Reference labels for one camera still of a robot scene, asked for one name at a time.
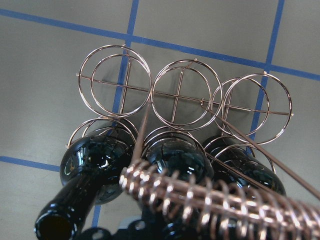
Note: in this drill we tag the dark wine bottle in basket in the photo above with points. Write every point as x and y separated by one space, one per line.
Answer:
90 173

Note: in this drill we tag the copper wire wine basket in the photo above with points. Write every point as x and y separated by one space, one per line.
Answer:
187 100

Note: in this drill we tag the dark wine bottle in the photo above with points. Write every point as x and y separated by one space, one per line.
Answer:
90 173
177 154
228 157

